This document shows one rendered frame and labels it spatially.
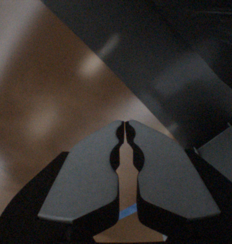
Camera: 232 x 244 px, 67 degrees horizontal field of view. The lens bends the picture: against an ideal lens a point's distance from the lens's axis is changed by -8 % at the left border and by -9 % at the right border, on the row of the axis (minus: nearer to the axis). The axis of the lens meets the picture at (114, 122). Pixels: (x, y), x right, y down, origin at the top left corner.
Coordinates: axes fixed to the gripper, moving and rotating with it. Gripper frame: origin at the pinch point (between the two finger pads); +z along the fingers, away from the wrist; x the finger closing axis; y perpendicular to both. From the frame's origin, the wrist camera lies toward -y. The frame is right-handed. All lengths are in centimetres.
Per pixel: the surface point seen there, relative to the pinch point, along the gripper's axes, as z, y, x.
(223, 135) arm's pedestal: 83, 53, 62
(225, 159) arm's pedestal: 67, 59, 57
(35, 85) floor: 90, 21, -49
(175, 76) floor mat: 85, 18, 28
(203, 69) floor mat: 84, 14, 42
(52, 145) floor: 93, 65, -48
